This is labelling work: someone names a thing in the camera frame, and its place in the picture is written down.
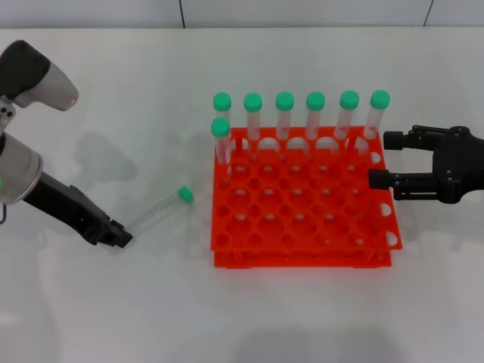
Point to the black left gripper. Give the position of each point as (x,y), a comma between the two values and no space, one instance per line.
(64,206)

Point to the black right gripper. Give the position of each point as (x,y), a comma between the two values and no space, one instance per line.
(459,166)

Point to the clear test tube green cap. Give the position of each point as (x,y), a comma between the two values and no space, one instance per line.
(159,211)
(284,101)
(379,99)
(252,102)
(220,127)
(315,101)
(222,101)
(349,99)

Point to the orange plastic test tube rack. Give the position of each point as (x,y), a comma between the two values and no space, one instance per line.
(272,132)

